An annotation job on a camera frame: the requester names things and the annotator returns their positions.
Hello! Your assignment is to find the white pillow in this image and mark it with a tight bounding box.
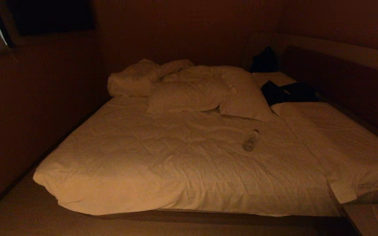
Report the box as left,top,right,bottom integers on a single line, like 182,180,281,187
209,66,274,121
147,80,229,114

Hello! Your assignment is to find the white bed duvet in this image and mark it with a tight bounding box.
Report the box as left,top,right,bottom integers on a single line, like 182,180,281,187
33,95,341,217

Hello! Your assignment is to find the white bed sheet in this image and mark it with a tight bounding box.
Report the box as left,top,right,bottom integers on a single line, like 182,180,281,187
253,72,378,204

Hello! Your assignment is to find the bed headboard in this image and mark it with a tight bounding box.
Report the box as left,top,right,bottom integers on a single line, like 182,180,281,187
276,33,378,140

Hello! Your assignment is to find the clear plastic bottle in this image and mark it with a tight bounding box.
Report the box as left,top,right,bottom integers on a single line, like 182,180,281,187
243,129,260,152

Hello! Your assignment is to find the crumpled white blanket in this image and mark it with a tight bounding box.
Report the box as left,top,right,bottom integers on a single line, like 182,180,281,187
107,59,195,97

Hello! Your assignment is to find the black bag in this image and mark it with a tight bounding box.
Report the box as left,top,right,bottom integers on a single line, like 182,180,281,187
250,46,278,73

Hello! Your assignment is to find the black garment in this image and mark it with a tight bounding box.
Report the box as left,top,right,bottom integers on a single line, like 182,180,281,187
261,80,319,106

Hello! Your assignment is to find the dark window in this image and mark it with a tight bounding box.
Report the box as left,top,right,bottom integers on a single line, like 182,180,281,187
6,0,96,36

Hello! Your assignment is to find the bedside table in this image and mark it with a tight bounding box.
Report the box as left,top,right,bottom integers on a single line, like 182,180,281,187
342,203,378,236

